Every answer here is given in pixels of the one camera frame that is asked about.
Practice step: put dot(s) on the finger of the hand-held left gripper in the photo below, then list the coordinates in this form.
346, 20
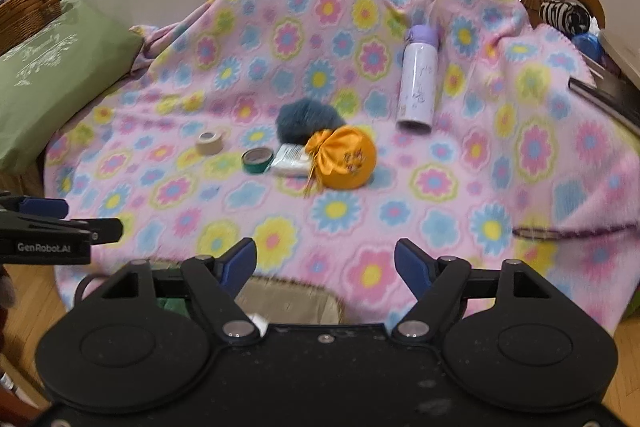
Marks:
75, 227
42, 208

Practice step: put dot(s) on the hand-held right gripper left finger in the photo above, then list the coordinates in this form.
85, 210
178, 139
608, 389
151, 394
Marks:
240, 264

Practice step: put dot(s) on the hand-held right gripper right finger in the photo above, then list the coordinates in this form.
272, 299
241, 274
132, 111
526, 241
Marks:
412, 264

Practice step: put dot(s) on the woven basket with fabric liner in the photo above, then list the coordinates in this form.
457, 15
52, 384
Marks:
295, 302

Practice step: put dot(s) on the green tape roll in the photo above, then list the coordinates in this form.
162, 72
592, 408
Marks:
248, 167

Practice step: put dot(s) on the white tissue packet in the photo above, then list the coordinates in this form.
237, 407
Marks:
290, 161

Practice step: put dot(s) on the beige tape roll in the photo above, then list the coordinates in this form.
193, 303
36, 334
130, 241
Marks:
205, 149

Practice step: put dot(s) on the orange satin pouch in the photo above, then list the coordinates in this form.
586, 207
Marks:
345, 159

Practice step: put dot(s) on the blue-grey fluffy scrunchie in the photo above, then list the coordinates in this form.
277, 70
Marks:
300, 119

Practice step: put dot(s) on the pink floral fleece blanket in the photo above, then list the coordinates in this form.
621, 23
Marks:
350, 217

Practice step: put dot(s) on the green embroidered pillow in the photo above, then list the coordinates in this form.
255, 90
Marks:
60, 82

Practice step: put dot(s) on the white bottle with purple cap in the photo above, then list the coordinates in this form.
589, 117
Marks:
417, 82

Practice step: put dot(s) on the brown wicker basket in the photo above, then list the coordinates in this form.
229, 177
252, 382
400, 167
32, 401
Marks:
30, 9

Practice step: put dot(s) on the black notebook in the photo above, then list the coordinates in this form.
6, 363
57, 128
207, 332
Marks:
610, 99

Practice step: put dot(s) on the zebra striped cloth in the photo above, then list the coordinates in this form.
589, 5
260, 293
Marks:
562, 14

